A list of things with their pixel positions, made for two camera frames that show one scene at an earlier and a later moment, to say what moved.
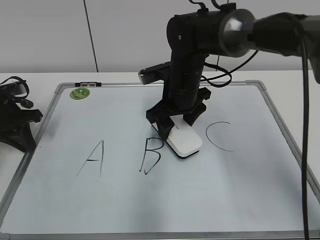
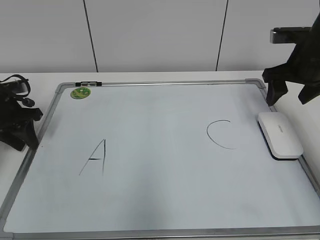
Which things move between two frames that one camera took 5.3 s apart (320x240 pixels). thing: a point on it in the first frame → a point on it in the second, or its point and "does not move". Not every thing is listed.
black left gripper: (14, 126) does not move
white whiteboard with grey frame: (98, 172) does not move
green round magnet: (79, 93) does not move
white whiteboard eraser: (184, 140) → (282, 142)
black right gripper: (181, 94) → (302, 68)
